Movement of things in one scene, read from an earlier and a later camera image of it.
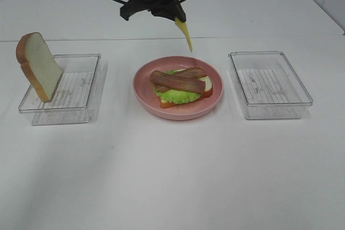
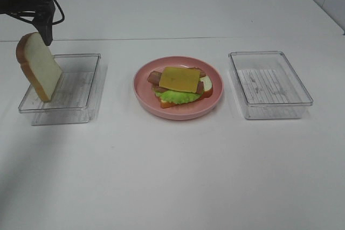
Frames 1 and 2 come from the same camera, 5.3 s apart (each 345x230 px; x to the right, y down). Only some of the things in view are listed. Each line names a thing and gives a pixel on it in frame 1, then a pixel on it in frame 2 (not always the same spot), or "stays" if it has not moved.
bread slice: x=208 y=89 stays
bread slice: x=37 y=60 stays
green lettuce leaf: x=176 y=96 stays
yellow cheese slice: x=183 y=26 -> x=181 y=78
